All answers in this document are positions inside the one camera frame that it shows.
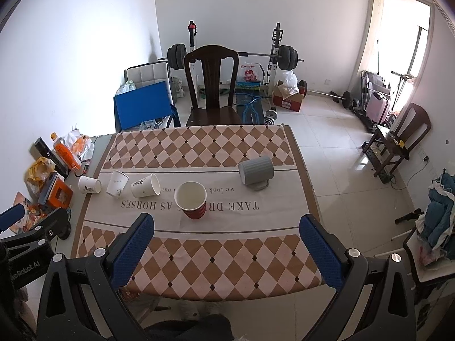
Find white barbell rack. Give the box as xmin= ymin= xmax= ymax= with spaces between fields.
xmin=186 ymin=21 xmax=284 ymax=90

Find white chair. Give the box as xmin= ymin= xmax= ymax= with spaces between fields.
xmin=402 ymin=226 xmax=455 ymax=294

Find orange and black box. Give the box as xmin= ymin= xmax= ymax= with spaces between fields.
xmin=37 ymin=174 xmax=75 ymax=209

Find barbell with black plates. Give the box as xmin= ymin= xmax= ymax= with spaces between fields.
xmin=158 ymin=43 xmax=305 ymax=71

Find grey ribbed mug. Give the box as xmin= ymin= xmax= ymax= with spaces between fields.
xmin=238 ymin=155 xmax=275 ymax=191

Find long black box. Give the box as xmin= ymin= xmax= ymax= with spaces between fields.
xmin=34 ymin=137 xmax=70 ymax=179

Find barbell with small plates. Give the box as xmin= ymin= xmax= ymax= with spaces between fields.
xmin=306 ymin=90 xmax=353 ymax=110

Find yellow plastic bag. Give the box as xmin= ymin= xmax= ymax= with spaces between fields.
xmin=24 ymin=157 xmax=57 ymax=194

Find red paper cup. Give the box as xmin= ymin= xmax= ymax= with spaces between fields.
xmin=174 ymin=181 xmax=208 ymax=221

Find red cardboard box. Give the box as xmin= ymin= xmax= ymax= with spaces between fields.
xmin=272 ymin=82 xmax=307 ymax=113

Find white paper cup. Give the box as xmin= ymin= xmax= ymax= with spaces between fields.
xmin=78 ymin=175 xmax=102 ymax=195
xmin=106 ymin=170 xmax=129 ymax=198
xmin=131 ymin=173 xmax=162 ymax=199

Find folded metal frame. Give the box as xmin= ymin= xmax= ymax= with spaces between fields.
xmin=358 ymin=70 xmax=417 ymax=122

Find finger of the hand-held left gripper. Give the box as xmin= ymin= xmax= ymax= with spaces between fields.
xmin=11 ymin=207 xmax=72 ymax=246
xmin=0 ymin=204 xmax=26 ymax=234

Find white plastic bag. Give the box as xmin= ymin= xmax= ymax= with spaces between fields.
xmin=279 ymin=70 xmax=299 ymax=95

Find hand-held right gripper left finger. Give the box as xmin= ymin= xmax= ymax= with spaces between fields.
xmin=36 ymin=213 xmax=156 ymax=341

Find blue board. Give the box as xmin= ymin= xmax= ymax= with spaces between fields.
xmin=113 ymin=81 xmax=172 ymax=133

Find colourful magazine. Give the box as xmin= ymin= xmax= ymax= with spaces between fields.
xmin=9 ymin=192 xmax=47 ymax=234

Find grey padded chair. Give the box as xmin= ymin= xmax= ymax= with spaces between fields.
xmin=124 ymin=61 xmax=175 ymax=104

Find pink suitcase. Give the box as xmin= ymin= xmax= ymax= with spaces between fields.
xmin=366 ymin=91 xmax=391 ymax=125

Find orange drink bottle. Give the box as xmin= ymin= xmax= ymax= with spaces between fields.
xmin=50 ymin=132 xmax=82 ymax=171

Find black tool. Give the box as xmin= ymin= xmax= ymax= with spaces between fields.
xmin=395 ymin=210 xmax=426 ymax=224

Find dark wooden chair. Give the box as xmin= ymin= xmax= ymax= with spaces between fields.
xmin=362 ymin=102 xmax=433 ymax=184
xmin=184 ymin=44 xmax=243 ymax=128

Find white bag with red print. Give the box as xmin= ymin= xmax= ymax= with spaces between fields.
xmin=237 ymin=62 xmax=266 ymax=84

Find blue and black weight bench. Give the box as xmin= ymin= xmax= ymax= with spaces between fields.
xmin=234 ymin=90 xmax=266 ymax=126

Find checkered brown tablecloth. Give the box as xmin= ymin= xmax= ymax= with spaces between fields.
xmin=73 ymin=124 xmax=322 ymax=301

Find pile of clothes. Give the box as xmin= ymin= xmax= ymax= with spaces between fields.
xmin=415 ymin=172 xmax=455 ymax=268

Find crumpled snack wrappers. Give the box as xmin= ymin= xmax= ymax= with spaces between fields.
xmin=64 ymin=129 xmax=96 ymax=163

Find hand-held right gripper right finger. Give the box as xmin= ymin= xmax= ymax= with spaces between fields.
xmin=299 ymin=214 xmax=416 ymax=341

